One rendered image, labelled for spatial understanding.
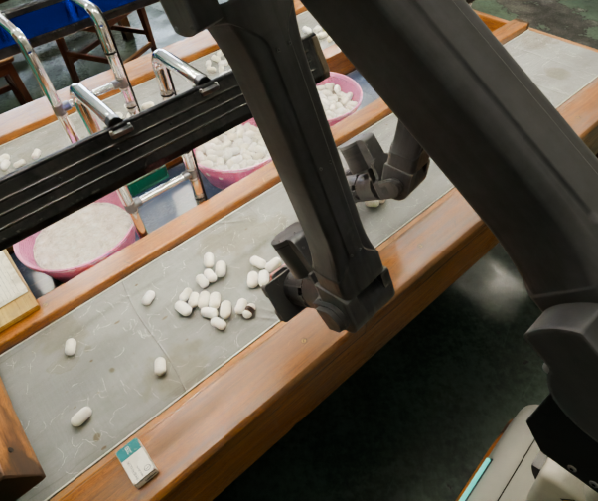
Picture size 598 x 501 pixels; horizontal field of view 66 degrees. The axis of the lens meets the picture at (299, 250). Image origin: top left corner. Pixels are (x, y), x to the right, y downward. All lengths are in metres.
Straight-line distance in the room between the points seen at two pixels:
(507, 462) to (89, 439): 0.94
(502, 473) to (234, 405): 0.74
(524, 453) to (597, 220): 1.10
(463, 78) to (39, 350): 0.88
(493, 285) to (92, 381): 1.47
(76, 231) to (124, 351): 0.37
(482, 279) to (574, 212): 1.67
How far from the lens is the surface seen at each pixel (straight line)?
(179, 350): 0.88
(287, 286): 0.66
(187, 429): 0.78
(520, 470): 1.31
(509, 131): 0.25
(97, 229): 1.15
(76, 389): 0.91
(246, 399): 0.78
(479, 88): 0.25
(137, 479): 0.76
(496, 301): 1.88
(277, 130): 0.40
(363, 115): 1.29
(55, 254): 1.14
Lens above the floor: 1.47
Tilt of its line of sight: 50 degrees down
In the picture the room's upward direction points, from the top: 6 degrees counter-clockwise
